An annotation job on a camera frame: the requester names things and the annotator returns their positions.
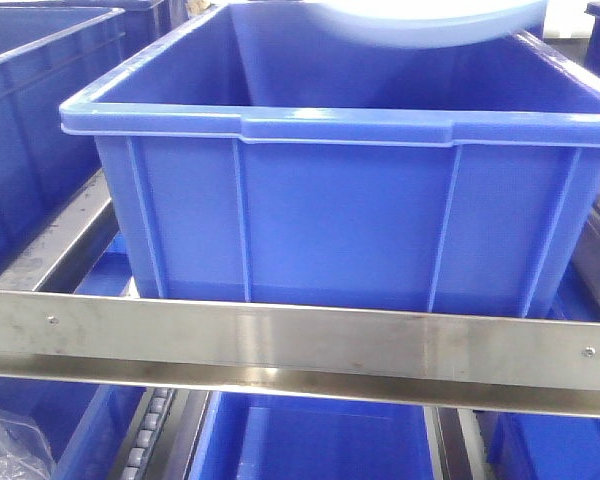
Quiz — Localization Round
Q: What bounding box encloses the light blue plate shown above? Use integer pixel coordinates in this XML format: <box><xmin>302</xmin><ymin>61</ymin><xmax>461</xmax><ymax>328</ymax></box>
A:
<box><xmin>310</xmin><ymin>1</ymin><xmax>547</xmax><ymax>48</ymax></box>

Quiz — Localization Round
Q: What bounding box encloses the centre blue plastic bin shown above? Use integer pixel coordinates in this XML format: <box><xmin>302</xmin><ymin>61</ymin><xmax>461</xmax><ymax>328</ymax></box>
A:
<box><xmin>60</xmin><ymin>1</ymin><xmax>600</xmax><ymax>317</ymax></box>

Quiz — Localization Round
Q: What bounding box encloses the lower centre blue bin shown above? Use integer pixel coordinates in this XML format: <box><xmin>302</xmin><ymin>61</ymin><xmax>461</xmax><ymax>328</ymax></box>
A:
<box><xmin>189</xmin><ymin>392</ymin><xmax>434</xmax><ymax>479</ymax></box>

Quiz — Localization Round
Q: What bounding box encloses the roller track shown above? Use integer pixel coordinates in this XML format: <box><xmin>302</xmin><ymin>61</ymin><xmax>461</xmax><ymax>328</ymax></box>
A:
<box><xmin>108</xmin><ymin>387</ymin><xmax>176</xmax><ymax>479</ymax></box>

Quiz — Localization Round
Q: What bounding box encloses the lower left blue bin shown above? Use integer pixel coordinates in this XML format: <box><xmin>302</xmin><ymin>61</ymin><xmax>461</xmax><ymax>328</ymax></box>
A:
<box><xmin>0</xmin><ymin>377</ymin><xmax>144</xmax><ymax>479</ymax></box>

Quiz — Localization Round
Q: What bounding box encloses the lower right blue bin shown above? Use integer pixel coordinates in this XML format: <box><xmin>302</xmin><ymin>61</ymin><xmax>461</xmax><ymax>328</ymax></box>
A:
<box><xmin>481</xmin><ymin>413</ymin><xmax>600</xmax><ymax>479</ymax></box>

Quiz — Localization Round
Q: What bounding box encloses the left blue plastic bin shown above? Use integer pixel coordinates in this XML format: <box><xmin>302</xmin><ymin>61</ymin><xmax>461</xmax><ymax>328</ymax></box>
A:
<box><xmin>0</xmin><ymin>6</ymin><xmax>124</xmax><ymax>272</ymax></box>

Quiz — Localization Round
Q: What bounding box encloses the clear plastic bag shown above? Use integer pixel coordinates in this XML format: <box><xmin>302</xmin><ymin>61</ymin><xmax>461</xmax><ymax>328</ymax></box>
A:
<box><xmin>0</xmin><ymin>408</ymin><xmax>56</xmax><ymax>480</ymax></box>

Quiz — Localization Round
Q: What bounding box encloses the stainless steel shelf rail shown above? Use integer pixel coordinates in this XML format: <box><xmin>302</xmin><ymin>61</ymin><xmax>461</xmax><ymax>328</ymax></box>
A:
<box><xmin>0</xmin><ymin>291</ymin><xmax>600</xmax><ymax>417</ymax></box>

